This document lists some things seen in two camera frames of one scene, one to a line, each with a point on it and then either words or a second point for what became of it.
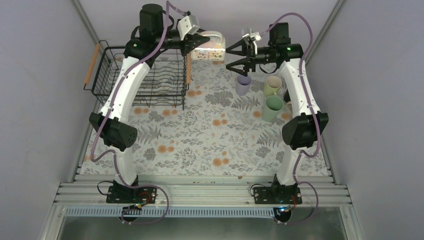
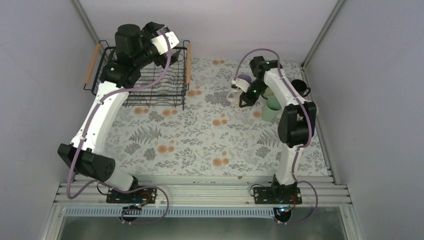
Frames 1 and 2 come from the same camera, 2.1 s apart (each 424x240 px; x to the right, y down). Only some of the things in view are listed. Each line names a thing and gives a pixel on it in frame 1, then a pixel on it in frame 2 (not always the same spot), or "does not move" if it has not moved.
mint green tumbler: (273, 105) does not move
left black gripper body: (165, 42) -> (142, 59)
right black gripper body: (251, 56) -> (260, 87)
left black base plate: (123, 194) does not move
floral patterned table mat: (220, 131) does not move
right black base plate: (288, 194) does not move
